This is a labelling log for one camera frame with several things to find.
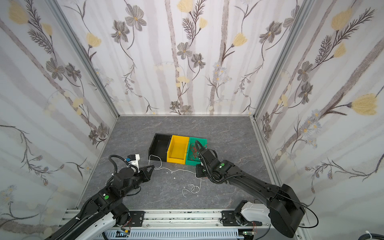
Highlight yellow plastic bin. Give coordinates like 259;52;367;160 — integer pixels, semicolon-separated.
167;135;190;165

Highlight black plastic bin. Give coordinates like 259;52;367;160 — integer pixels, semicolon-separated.
148;134;172;162

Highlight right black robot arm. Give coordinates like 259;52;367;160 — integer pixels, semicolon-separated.
195;141;309;238

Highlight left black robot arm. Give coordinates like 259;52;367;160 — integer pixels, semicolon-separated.
47;155;155;240

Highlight green plastic bin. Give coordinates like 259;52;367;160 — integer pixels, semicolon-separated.
186;137;208;166

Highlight white slotted cable duct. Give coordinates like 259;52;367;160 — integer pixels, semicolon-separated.
105;229;244;240

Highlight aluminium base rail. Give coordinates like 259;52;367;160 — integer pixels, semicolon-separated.
58;209;304;230

